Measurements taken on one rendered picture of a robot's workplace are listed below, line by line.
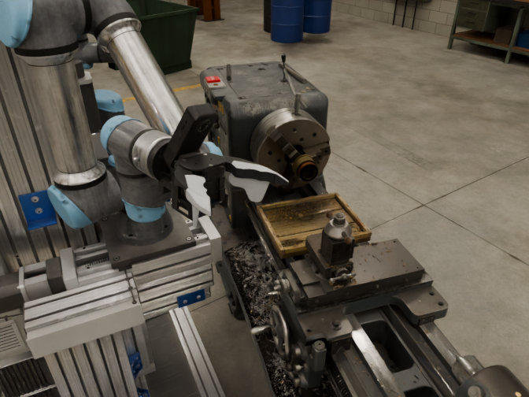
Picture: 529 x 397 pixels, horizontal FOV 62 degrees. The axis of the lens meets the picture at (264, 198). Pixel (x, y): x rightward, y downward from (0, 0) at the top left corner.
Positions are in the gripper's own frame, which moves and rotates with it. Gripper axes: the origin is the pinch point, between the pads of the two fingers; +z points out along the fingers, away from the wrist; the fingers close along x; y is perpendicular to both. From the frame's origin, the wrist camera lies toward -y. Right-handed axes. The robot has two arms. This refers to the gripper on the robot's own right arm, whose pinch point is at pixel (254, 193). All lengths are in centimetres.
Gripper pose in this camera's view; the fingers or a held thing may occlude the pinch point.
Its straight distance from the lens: 59.2
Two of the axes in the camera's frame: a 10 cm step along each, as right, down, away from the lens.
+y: -0.9, 8.9, 4.5
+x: -6.8, 2.7, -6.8
